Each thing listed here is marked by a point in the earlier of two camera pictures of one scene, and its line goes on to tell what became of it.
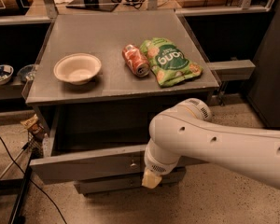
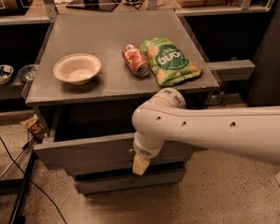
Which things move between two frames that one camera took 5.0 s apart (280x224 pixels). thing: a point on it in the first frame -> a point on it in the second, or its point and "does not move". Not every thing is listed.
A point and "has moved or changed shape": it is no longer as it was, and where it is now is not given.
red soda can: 135,61 does not move
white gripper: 158,166 -> 147,150
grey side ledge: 228,70 does not move
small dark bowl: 26,73 does not move
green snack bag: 168,62 does not move
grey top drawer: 85,143 has moved or changed shape
